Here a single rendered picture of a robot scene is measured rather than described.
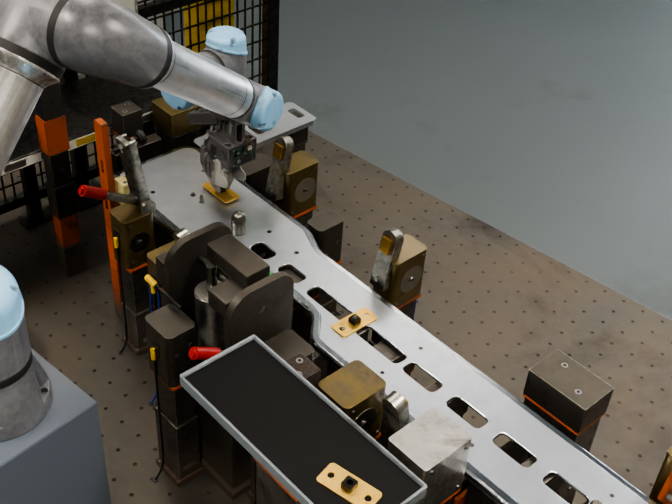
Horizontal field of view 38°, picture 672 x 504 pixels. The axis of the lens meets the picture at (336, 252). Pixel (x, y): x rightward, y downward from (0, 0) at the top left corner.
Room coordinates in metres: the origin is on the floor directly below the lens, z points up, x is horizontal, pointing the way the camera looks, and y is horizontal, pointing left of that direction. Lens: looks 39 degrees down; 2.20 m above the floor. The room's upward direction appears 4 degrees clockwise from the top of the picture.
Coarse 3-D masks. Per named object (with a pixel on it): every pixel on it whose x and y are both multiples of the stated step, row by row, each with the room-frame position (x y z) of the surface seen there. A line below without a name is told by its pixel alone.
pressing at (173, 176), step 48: (240, 192) 1.67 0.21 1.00; (240, 240) 1.51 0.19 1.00; (288, 240) 1.52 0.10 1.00; (336, 288) 1.38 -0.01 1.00; (336, 336) 1.25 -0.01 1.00; (384, 336) 1.26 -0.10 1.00; (432, 336) 1.27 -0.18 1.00; (480, 384) 1.16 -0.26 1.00; (480, 432) 1.06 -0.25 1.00; (528, 432) 1.06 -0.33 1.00; (480, 480) 0.96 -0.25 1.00; (528, 480) 0.97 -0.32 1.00; (576, 480) 0.97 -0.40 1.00; (624, 480) 0.98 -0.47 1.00
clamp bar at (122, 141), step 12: (120, 144) 1.50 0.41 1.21; (132, 144) 1.50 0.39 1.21; (144, 144) 1.53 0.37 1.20; (120, 156) 1.52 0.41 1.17; (132, 156) 1.50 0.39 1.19; (132, 168) 1.50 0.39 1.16; (132, 180) 1.51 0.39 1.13; (144, 180) 1.51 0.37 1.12; (132, 192) 1.52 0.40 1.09; (144, 192) 1.51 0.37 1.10
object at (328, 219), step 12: (324, 216) 1.62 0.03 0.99; (336, 216) 1.62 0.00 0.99; (312, 228) 1.58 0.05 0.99; (324, 228) 1.58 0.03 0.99; (336, 228) 1.59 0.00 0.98; (324, 240) 1.57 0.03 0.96; (336, 240) 1.60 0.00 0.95; (324, 252) 1.57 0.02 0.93; (336, 252) 1.60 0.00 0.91; (324, 300) 1.59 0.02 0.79; (336, 312) 1.63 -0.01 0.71
